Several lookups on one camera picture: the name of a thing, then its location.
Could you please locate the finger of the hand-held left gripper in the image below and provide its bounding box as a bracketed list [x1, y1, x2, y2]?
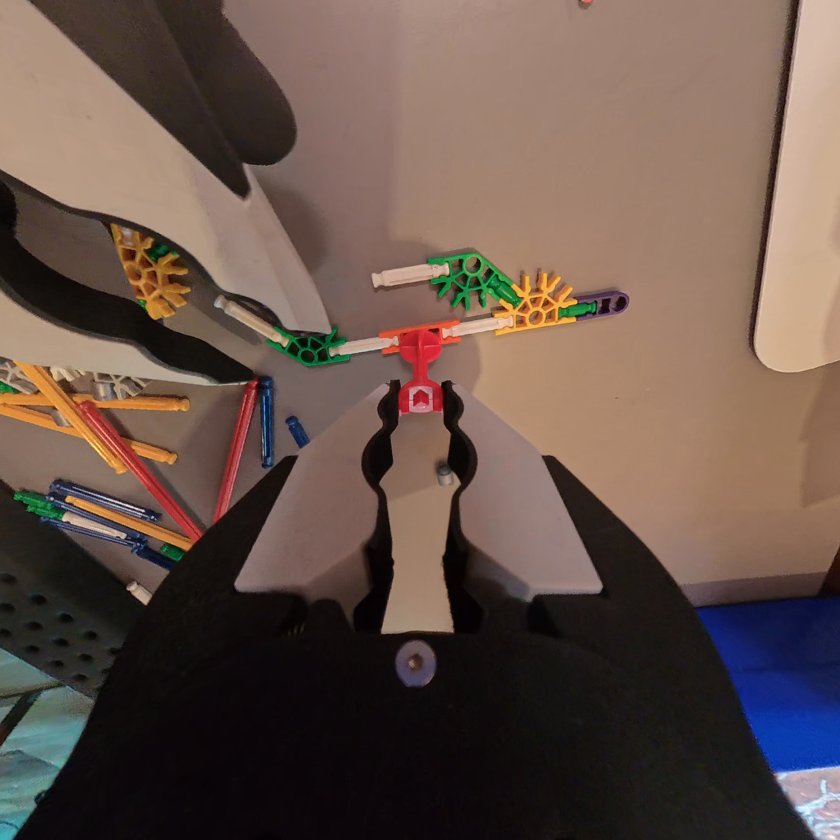
[0, 0, 333, 334]
[0, 187, 257, 386]

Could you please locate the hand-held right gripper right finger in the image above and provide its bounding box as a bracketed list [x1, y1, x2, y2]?
[441, 381, 603, 632]

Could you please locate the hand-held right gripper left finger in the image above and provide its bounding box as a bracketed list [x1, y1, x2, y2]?
[235, 381, 403, 632]

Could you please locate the colourful rod and connector assembly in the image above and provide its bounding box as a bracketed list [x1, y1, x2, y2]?
[110, 223, 193, 321]
[214, 251, 631, 368]

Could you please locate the red plastic spool connector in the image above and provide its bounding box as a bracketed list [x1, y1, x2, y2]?
[395, 329, 446, 417]

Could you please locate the pile of colourful plastic connectors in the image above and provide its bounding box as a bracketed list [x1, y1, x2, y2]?
[0, 357, 145, 403]

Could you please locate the yellow plastic rod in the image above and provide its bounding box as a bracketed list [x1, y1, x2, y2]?
[16, 361, 129, 475]
[62, 395, 191, 414]
[0, 403, 179, 466]
[64, 495, 193, 551]

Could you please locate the long red plastic rod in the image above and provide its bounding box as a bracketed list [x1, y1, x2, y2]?
[77, 400, 204, 542]
[213, 378, 260, 526]

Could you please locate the black perforated chair panel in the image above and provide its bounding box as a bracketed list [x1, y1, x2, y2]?
[0, 482, 151, 700]

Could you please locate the white stand base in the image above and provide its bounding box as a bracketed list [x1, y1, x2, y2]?
[752, 0, 840, 374]

